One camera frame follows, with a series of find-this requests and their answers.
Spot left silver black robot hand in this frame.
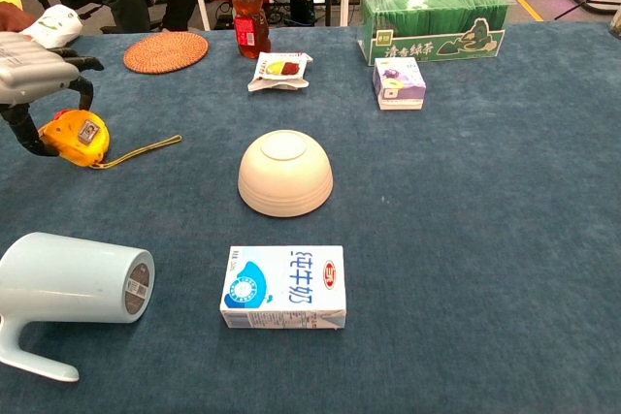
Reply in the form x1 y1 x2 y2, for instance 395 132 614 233
0 30 106 158

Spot yellow tape measure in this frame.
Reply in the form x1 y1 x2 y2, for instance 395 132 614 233
37 108 183 171

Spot white squeeze bottle yellow cap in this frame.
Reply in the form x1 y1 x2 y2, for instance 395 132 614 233
18 3 84 49

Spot round woven rattan coaster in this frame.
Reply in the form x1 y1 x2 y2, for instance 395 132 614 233
122 31 211 76

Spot honey bottle with yellow cap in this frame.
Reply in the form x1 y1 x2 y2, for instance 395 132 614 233
229 0 273 60

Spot white snack packet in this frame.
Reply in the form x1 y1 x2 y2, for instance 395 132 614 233
246 50 314 93

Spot beige ceramic bowl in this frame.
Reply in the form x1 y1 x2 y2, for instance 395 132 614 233
237 129 335 218

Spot white blue milk carton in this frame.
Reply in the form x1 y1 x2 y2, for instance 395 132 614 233
218 244 348 331

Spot small purple white box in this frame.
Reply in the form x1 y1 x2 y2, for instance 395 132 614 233
372 56 428 111

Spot clear box of green tea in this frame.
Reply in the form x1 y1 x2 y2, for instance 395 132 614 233
357 0 519 67

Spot blue table cloth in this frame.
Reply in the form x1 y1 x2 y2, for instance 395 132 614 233
0 20 621 414

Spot light blue handled mug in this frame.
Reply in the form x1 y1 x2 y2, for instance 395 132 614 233
0 232 156 383

